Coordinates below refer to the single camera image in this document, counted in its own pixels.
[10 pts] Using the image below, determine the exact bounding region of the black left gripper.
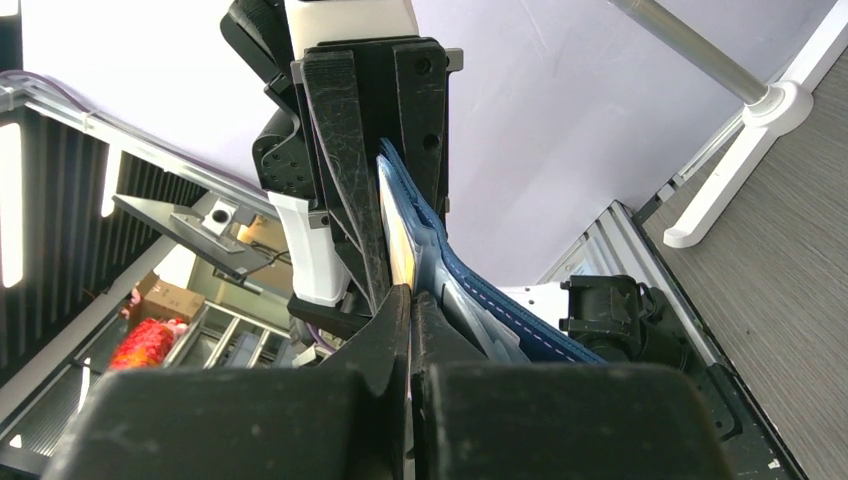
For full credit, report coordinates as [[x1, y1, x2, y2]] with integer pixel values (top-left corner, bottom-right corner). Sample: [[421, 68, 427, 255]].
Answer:
[[292, 36, 463, 312]]

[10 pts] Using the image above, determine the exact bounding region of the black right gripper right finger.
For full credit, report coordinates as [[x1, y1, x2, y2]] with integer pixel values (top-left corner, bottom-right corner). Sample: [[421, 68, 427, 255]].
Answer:
[[411, 293, 733, 479]]

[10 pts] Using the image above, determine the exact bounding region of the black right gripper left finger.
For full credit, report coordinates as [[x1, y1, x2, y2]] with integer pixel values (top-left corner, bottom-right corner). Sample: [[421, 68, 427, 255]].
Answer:
[[44, 285, 411, 479]]

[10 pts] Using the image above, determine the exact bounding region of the navy leather card holder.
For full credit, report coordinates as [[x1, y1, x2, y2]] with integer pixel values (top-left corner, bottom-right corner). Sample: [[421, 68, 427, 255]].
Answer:
[[377, 138, 605, 364]]

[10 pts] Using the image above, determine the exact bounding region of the red patterned bag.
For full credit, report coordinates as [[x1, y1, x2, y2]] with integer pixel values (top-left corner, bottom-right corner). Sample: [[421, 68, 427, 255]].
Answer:
[[108, 318, 188, 370]]

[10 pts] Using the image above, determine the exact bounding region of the cardboard box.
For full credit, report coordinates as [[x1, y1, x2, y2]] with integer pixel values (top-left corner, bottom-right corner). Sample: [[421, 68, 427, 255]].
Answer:
[[130, 271, 205, 325]]

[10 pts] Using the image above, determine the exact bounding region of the silver clothes rack pole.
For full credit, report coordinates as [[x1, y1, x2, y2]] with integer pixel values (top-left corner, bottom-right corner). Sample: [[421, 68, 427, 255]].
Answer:
[[610, 0, 781, 106]]

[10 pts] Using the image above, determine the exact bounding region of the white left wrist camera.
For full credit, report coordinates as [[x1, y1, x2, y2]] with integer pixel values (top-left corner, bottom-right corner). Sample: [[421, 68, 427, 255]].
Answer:
[[283, 0, 419, 61]]

